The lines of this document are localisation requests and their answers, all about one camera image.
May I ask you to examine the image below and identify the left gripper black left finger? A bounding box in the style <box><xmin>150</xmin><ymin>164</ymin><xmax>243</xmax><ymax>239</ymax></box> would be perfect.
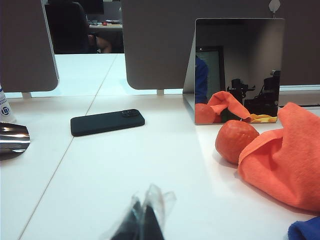
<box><xmin>99</xmin><ymin>193</ymin><xmax>146</xmax><ymax>240</ymax></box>

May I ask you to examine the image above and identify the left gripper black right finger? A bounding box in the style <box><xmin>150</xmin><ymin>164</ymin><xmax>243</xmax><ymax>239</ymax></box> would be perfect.
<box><xmin>142</xmin><ymin>183</ymin><xmax>177</xmax><ymax>240</ymax></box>

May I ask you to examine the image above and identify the orange microfiber rag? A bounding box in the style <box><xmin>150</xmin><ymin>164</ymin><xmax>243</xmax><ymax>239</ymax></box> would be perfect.
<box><xmin>237</xmin><ymin>101</ymin><xmax>320</xmax><ymax>216</ymax></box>

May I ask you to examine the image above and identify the blue microfiber rag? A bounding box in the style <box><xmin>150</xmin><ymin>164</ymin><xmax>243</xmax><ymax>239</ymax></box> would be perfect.
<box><xmin>287</xmin><ymin>216</ymin><xmax>320</xmax><ymax>240</ymax></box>

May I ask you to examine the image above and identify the black smartphone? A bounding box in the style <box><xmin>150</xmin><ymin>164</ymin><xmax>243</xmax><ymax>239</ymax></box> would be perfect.
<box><xmin>70</xmin><ymin>108</ymin><xmax>146</xmax><ymax>137</ymax></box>

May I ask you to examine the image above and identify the orange fruit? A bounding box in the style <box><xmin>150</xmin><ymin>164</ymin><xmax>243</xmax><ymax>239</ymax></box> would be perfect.
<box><xmin>215</xmin><ymin>119</ymin><xmax>260</xmax><ymax>165</ymax></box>

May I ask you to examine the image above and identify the shiny silver foil sheet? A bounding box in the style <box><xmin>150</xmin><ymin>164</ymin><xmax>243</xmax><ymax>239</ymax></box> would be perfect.
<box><xmin>0</xmin><ymin>121</ymin><xmax>32</xmax><ymax>162</ymax></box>

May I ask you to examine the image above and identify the white bottle blue logo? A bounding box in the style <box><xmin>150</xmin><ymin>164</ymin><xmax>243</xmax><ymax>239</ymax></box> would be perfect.
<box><xmin>0</xmin><ymin>83</ymin><xmax>17</xmax><ymax>123</ymax></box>

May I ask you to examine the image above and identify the wide brown desk divider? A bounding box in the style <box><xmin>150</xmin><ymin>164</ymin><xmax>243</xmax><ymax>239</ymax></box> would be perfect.
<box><xmin>119</xmin><ymin>0</ymin><xmax>320</xmax><ymax>96</ymax></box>

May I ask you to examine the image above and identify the standing square mirror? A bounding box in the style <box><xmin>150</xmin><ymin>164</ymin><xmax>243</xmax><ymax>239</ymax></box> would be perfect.
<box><xmin>182</xmin><ymin>17</ymin><xmax>286</xmax><ymax>125</ymax></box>

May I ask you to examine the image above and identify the black office chair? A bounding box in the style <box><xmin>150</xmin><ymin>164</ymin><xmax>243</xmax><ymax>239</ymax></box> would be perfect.
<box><xmin>44</xmin><ymin>1</ymin><xmax>91</xmax><ymax>55</ymax></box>

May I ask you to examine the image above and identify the dark computer monitor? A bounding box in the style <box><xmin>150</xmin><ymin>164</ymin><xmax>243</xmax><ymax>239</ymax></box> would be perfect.
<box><xmin>83</xmin><ymin>0</ymin><xmax>105</xmax><ymax>15</ymax></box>

